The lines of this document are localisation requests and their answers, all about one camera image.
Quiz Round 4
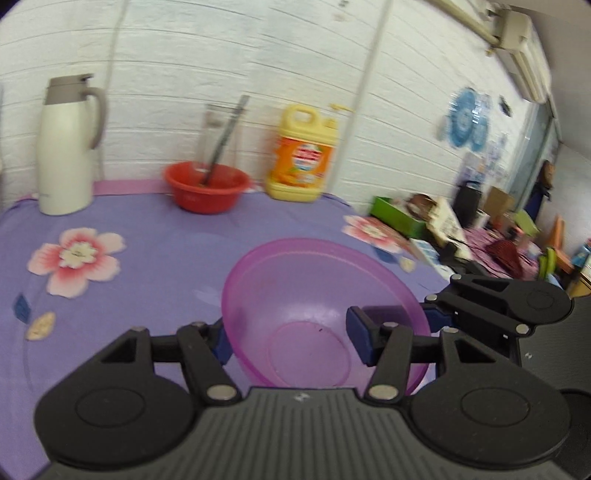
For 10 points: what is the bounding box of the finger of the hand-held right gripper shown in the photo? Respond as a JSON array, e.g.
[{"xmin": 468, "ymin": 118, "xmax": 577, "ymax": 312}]
[{"xmin": 422, "ymin": 273, "xmax": 532, "ymax": 344}]

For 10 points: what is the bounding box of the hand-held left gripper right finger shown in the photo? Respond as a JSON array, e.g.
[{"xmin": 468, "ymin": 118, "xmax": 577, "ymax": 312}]
[{"xmin": 346, "ymin": 305, "xmax": 514, "ymax": 403}]

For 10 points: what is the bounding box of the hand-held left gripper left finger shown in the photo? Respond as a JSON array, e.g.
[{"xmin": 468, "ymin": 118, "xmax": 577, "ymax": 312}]
[{"xmin": 99, "ymin": 320, "xmax": 243, "ymax": 403}]

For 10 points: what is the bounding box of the pink translucent plastic bowl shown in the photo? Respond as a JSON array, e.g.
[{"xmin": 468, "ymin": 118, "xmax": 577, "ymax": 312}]
[{"xmin": 221, "ymin": 237, "xmax": 431, "ymax": 389}]

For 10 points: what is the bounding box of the dark red cloth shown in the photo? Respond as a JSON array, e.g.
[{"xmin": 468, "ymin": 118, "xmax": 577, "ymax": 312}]
[{"xmin": 484, "ymin": 237, "xmax": 526, "ymax": 278}]

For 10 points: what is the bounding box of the white printed box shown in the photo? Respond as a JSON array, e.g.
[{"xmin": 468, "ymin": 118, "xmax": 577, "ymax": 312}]
[{"xmin": 426, "ymin": 198, "xmax": 468, "ymax": 246}]

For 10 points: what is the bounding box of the purple floral tablecloth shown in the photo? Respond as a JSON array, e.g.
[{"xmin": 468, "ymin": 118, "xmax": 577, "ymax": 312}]
[{"xmin": 0, "ymin": 178, "xmax": 455, "ymax": 464}]

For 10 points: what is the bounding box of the green box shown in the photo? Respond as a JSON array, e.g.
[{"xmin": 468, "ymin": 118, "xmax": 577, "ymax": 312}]
[{"xmin": 371, "ymin": 196, "xmax": 428, "ymax": 239}]

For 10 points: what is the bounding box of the black speaker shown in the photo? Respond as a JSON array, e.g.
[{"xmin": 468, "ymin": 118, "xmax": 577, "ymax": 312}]
[{"xmin": 454, "ymin": 180, "xmax": 484, "ymax": 228}]

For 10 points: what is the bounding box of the cardboard box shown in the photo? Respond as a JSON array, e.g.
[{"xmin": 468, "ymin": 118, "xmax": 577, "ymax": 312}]
[{"xmin": 482, "ymin": 185, "xmax": 516, "ymax": 219}]

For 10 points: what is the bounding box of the red plastic bowl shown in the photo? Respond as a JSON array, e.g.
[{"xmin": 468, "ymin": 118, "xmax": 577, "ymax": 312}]
[{"xmin": 164, "ymin": 161, "xmax": 253, "ymax": 215}]

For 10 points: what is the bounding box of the yellow detergent bottle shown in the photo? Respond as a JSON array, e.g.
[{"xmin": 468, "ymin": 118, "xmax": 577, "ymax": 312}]
[{"xmin": 265, "ymin": 103, "xmax": 353, "ymax": 203}]

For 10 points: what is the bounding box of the clear glass with utensil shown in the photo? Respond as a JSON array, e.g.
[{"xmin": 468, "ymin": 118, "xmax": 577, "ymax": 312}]
[{"xmin": 200, "ymin": 94, "xmax": 251, "ymax": 188}]

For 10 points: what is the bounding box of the cream thermos jug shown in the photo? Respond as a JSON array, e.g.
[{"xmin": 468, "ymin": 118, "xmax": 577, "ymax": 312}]
[{"xmin": 36, "ymin": 73, "xmax": 108, "ymax": 217}]

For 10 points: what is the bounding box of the white air conditioner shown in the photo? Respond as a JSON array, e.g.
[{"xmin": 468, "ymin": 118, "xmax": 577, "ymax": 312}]
[{"xmin": 488, "ymin": 8, "xmax": 553, "ymax": 105}]

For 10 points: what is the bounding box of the blue round wall decoration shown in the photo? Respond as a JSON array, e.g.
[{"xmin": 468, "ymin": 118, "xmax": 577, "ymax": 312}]
[{"xmin": 438, "ymin": 87, "xmax": 491, "ymax": 154}]

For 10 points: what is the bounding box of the white wall pipe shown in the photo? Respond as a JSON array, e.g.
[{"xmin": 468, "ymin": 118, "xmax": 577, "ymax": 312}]
[{"xmin": 356, "ymin": 0, "xmax": 394, "ymax": 121}]

